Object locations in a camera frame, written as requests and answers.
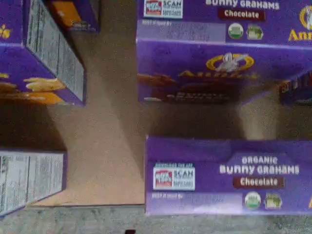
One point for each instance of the purple box brown patch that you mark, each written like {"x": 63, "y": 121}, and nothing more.
{"x": 219, "y": 151}
{"x": 182, "y": 56}

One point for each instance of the purple box orange patch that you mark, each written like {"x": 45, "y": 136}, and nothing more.
{"x": 85, "y": 14}
{"x": 48, "y": 53}
{"x": 36, "y": 175}

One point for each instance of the brown cardboard tray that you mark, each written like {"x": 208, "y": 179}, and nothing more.
{"x": 104, "y": 122}

